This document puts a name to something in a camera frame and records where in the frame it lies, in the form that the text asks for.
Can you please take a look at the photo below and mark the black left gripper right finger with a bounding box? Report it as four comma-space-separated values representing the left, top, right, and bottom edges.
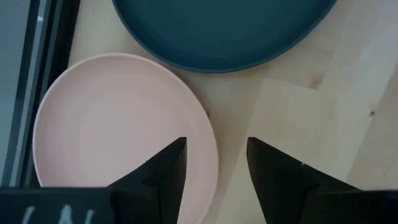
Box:
246, 136, 358, 224

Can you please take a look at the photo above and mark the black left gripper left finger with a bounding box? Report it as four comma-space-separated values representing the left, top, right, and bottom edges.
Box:
107, 136, 188, 224

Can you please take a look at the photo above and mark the pale pink plastic plate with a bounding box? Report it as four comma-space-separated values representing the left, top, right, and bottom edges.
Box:
32, 52, 220, 224

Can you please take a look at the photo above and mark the dark teal plastic plate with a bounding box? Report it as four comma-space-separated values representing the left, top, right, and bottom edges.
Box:
111, 0, 339, 74

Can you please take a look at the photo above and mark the black table edge rail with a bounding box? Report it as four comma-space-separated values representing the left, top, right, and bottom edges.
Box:
0, 0, 81, 189

